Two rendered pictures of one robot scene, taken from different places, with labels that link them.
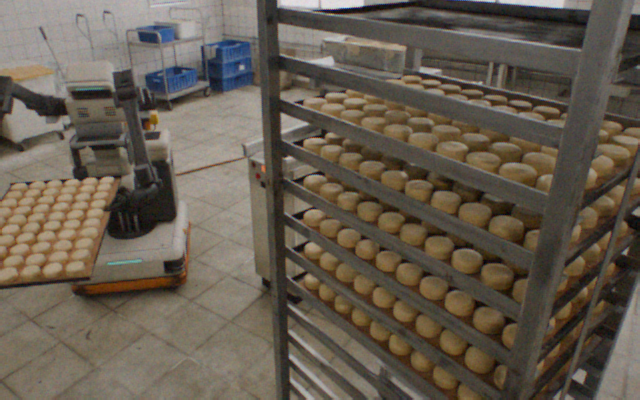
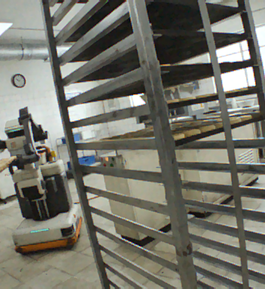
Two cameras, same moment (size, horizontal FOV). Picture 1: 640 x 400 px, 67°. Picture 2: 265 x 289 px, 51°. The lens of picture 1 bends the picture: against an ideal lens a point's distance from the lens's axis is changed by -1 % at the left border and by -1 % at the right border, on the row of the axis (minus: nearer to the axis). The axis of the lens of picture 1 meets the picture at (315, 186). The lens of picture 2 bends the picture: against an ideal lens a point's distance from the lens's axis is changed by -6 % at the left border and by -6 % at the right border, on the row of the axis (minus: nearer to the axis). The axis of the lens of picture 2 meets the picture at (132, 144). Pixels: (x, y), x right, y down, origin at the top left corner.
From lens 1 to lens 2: 75 cm
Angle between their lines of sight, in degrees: 22
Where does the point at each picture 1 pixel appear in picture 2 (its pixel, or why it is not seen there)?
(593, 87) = not seen: outside the picture
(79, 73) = (10, 123)
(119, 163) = (31, 171)
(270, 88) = (47, 31)
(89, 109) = (16, 142)
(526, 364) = (144, 50)
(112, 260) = (33, 229)
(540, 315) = (136, 13)
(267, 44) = (44, 12)
